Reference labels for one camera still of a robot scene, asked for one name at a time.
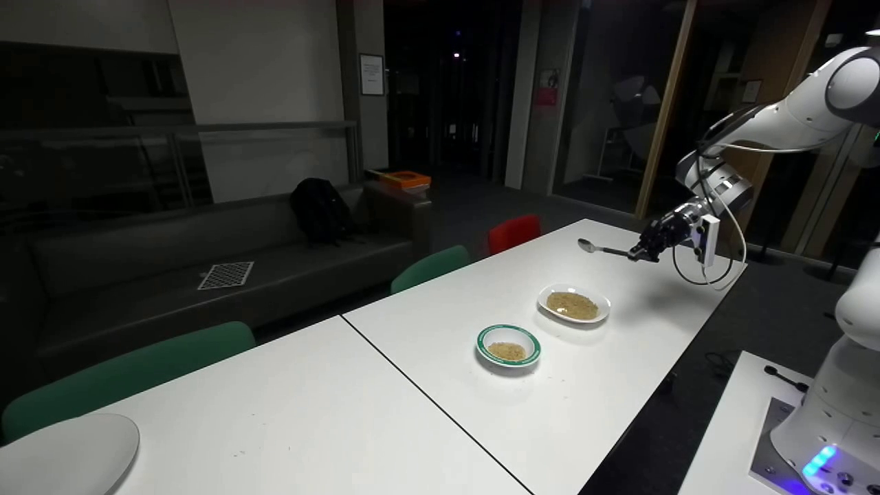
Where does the robot cable loop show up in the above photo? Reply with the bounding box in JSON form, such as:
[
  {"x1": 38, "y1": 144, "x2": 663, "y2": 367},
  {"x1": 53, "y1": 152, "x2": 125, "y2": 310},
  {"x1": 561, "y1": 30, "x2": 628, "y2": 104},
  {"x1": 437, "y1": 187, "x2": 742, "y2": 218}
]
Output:
[{"x1": 668, "y1": 154, "x2": 752, "y2": 290}]

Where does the black backpack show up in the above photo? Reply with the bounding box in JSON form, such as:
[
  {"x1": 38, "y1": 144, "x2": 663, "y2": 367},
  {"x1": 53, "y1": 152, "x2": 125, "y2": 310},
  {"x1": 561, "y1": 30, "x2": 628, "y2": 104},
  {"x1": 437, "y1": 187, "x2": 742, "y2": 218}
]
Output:
[{"x1": 290, "y1": 177, "x2": 357, "y2": 247}]

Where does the bin with orange lid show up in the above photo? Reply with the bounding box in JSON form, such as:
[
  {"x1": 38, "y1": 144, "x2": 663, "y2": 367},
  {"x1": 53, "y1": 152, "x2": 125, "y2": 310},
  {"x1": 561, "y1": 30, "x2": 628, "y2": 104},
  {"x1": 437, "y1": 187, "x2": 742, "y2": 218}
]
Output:
[{"x1": 364, "y1": 167, "x2": 434, "y2": 243}]

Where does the red chair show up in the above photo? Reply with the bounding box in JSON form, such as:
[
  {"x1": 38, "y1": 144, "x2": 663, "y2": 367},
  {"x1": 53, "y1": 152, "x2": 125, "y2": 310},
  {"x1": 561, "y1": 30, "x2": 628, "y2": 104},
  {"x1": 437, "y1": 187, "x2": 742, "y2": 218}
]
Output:
[{"x1": 485, "y1": 211, "x2": 544, "y2": 257}]

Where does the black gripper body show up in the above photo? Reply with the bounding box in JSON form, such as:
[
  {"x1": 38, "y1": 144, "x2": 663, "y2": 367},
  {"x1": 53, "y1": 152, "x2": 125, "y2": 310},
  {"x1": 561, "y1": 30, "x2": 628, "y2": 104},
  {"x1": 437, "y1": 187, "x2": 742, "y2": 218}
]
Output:
[{"x1": 642, "y1": 200, "x2": 704, "y2": 261}]

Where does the red wall sign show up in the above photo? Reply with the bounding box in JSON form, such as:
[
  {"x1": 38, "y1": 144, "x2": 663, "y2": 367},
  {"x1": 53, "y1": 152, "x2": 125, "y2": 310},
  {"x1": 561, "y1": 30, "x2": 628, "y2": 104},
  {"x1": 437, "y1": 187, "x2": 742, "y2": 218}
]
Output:
[{"x1": 533, "y1": 73, "x2": 565, "y2": 114}]

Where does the wooden slanted post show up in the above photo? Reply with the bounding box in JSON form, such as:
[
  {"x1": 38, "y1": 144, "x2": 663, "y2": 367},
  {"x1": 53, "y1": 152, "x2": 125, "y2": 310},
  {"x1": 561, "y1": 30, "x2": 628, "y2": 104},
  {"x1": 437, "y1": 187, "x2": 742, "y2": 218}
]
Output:
[{"x1": 632, "y1": 0, "x2": 701, "y2": 222}]

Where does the paper sheet on sofa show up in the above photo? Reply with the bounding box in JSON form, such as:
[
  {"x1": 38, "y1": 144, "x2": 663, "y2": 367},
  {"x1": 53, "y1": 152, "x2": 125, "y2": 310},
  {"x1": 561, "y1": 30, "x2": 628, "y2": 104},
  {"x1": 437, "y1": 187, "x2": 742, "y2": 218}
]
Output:
[{"x1": 195, "y1": 258, "x2": 260, "y2": 295}]

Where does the white oval bowl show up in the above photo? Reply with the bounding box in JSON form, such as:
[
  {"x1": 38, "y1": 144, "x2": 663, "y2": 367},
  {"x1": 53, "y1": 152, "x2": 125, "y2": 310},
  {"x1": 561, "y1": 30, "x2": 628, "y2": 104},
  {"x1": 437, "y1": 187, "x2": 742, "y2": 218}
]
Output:
[{"x1": 533, "y1": 283, "x2": 614, "y2": 331}]

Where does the dark grey sofa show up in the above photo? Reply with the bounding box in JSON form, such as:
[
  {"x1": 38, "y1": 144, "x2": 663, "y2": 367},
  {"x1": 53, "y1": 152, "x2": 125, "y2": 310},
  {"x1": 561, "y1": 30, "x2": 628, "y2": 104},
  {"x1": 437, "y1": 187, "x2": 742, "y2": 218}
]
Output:
[{"x1": 0, "y1": 187, "x2": 434, "y2": 396}]

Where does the large heap of rice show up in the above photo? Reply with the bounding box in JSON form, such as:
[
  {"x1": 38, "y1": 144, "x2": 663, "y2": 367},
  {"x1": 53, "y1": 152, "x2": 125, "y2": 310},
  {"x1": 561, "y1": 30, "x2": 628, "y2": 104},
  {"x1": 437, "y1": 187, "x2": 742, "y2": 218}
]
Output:
[{"x1": 544, "y1": 291, "x2": 603, "y2": 321}]

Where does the silver spoon with dark handle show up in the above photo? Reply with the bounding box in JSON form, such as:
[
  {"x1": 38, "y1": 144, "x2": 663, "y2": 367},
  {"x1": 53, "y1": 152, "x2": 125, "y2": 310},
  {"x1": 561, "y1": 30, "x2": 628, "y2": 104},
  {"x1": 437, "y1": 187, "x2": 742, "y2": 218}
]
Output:
[{"x1": 575, "y1": 238, "x2": 646, "y2": 261}]

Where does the green-rimmed small bowl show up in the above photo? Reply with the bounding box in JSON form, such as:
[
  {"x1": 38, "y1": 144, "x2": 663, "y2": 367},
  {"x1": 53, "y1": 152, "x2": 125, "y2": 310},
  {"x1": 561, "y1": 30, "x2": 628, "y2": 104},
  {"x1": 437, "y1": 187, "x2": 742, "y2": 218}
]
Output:
[{"x1": 473, "y1": 319, "x2": 544, "y2": 374}]

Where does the small portion of rice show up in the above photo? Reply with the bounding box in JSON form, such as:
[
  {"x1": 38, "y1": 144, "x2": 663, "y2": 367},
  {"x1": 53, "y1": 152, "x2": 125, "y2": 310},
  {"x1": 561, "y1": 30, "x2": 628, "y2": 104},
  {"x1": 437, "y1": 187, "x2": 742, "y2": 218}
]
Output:
[{"x1": 487, "y1": 341, "x2": 529, "y2": 363}]

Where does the black dumbbell-shaped tool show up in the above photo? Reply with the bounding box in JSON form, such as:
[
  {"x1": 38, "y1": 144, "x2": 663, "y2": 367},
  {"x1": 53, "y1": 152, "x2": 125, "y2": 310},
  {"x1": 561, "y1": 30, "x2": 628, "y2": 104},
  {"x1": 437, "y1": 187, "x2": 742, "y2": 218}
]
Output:
[{"x1": 763, "y1": 363, "x2": 811, "y2": 396}]

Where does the framed wall notice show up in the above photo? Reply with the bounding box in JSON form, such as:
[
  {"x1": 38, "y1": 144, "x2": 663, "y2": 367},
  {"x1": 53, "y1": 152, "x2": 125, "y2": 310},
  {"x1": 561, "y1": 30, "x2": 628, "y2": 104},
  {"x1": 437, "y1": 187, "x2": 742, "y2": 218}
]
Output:
[{"x1": 361, "y1": 56, "x2": 386, "y2": 97}]

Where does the green chair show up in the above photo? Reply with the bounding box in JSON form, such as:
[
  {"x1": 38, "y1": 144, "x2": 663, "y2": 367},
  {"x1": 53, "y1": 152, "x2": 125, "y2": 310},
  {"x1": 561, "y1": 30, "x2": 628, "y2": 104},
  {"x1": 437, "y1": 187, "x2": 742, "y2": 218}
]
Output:
[
  {"x1": 388, "y1": 243, "x2": 476, "y2": 297},
  {"x1": 0, "y1": 319, "x2": 260, "y2": 445}
]

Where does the white round chair seat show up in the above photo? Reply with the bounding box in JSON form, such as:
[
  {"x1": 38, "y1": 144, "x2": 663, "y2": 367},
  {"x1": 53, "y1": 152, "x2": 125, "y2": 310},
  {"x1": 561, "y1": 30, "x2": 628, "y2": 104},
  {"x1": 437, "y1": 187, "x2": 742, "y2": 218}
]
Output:
[{"x1": 0, "y1": 411, "x2": 143, "y2": 495}]

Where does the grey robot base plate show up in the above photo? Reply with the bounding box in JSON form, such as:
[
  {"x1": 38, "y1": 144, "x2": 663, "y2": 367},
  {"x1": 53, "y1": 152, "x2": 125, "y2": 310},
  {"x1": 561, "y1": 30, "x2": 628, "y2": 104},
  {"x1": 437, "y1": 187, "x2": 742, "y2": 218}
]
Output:
[{"x1": 749, "y1": 396, "x2": 880, "y2": 495}]

